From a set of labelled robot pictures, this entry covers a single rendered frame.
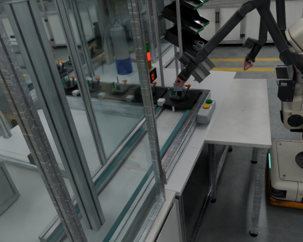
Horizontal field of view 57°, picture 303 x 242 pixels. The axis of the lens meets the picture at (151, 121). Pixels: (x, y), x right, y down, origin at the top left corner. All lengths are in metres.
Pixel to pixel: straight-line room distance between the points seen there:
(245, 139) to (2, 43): 1.45
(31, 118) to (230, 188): 2.23
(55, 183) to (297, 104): 1.79
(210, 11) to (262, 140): 4.36
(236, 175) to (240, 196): 0.26
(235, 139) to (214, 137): 0.12
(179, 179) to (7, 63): 1.11
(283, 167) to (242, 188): 0.41
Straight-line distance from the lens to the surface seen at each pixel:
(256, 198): 2.05
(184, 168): 1.54
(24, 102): 0.58
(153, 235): 1.28
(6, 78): 0.56
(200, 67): 2.23
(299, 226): 2.49
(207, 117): 1.79
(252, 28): 5.91
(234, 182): 2.71
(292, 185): 2.38
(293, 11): 5.89
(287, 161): 2.57
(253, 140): 1.76
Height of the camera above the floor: 1.89
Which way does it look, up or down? 32 degrees down
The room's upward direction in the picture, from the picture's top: 8 degrees counter-clockwise
